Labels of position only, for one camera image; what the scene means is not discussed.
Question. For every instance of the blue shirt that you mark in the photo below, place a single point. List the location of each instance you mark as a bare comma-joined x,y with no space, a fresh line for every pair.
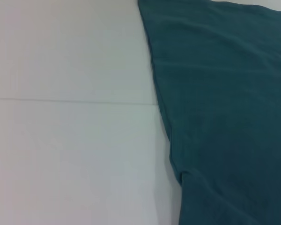
224,117

